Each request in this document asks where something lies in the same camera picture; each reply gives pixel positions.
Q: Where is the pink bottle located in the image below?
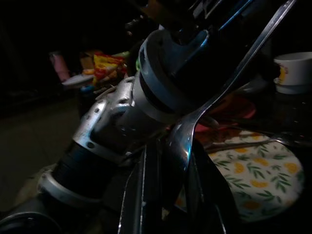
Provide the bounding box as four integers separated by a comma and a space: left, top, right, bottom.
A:
49, 50, 71, 82

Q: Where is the white round lid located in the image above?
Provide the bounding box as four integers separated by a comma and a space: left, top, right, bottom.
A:
60, 74, 95, 88

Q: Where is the white printed mug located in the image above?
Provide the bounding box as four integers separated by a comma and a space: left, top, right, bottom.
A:
273, 51, 312, 95

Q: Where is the floral print plate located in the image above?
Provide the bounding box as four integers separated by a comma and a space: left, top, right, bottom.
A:
175, 135, 306, 223

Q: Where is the pink plate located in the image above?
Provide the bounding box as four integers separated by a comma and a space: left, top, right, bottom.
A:
194, 96, 257, 137

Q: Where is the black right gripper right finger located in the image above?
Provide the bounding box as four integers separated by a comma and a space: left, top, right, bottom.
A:
187, 140, 241, 234

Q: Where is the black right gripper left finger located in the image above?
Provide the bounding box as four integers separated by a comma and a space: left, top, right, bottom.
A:
118, 142, 169, 234

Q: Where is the large silver spoon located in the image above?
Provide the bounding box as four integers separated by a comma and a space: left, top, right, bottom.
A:
168, 0, 297, 177

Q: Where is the yellow red snack packet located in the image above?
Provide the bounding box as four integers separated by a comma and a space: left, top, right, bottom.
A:
93, 53, 128, 86

